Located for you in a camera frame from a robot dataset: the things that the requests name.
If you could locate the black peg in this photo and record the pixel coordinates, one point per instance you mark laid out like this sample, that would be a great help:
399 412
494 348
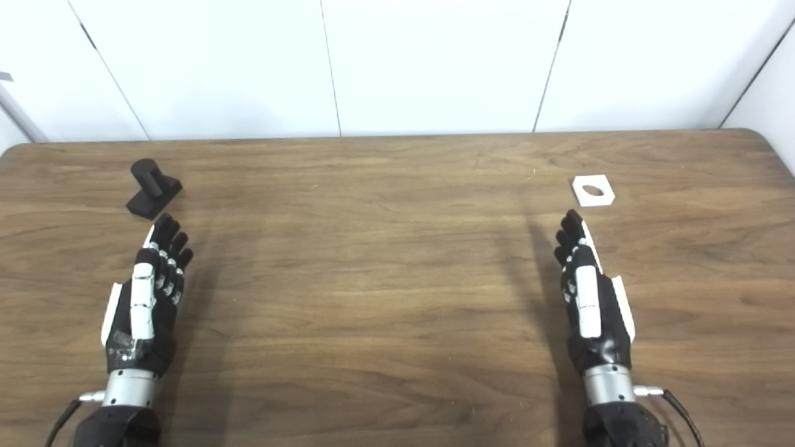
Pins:
149 186

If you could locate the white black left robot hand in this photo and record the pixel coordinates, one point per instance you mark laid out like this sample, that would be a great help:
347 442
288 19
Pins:
143 298

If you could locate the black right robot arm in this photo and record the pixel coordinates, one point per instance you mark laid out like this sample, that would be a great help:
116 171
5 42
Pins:
612 388

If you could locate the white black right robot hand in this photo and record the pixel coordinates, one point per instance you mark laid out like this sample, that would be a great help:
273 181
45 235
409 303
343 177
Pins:
589 304

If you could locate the white square piece with hole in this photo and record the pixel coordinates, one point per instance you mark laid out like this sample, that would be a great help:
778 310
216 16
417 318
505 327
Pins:
581 197

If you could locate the gray wall corner pole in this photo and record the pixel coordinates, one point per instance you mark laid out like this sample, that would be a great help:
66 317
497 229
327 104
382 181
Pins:
22 118

